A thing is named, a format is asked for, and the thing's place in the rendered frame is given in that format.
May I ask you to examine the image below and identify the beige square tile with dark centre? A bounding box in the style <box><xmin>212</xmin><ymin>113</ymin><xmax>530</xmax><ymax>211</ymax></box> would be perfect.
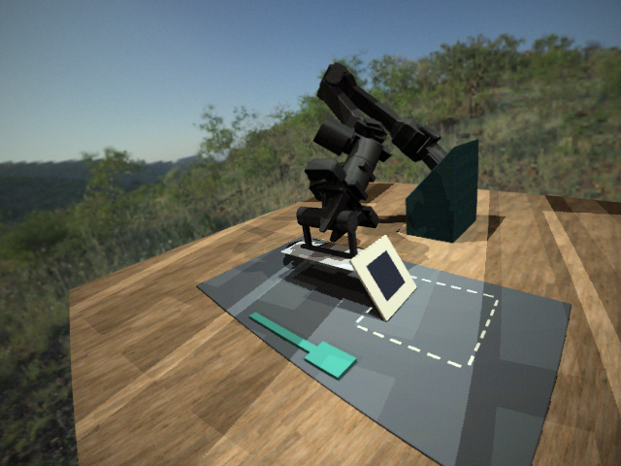
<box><xmin>349</xmin><ymin>235</ymin><xmax>417</xmax><ymax>321</ymax></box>

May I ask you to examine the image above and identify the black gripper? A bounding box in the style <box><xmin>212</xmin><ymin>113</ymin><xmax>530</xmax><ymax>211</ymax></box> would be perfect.
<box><xmin>305</xmin><ymin>156</ymin><xmax>379</xmax><ymax>233</ymax></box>

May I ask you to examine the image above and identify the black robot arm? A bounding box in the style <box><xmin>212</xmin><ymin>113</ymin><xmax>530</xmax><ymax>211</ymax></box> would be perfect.
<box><xmin>313</xmin><ymin>62</ymin><xmax>447</xmax><ymax>170</ymax></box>

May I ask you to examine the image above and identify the teal flat paddle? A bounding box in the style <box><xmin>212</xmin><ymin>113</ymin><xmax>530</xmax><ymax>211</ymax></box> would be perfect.
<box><xmin>249</xmin><ymin>313</ymin><xmax>357</xmax><ymax>381</ymax></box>

